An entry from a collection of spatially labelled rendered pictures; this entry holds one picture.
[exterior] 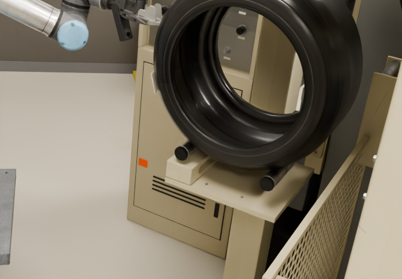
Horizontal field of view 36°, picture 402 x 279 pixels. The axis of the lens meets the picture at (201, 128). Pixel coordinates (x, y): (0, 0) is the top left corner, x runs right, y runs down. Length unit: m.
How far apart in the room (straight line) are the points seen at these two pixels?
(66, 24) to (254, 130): 0.67
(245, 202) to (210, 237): 1.07
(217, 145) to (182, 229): 1.24
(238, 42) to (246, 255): 0.84
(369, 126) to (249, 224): 0.65
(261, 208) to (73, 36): 0.75
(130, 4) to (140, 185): 1.26
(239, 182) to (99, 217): 1.32
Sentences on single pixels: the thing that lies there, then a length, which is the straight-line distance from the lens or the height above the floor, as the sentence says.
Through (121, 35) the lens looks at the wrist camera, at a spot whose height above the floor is 1.18.
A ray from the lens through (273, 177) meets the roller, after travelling 1.77.
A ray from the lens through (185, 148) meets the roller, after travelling 1.85.
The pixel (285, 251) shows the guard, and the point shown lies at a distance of 1.35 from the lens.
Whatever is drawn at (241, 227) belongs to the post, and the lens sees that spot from 2.35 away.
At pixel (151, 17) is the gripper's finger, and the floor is 1.26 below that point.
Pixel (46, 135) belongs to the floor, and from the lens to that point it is 3.89.
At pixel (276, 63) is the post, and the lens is 2.04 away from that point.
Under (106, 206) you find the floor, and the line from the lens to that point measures 3.22.
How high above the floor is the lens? 1.79
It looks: 26 degrees down
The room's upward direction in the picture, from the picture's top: 7 degrees clockwise
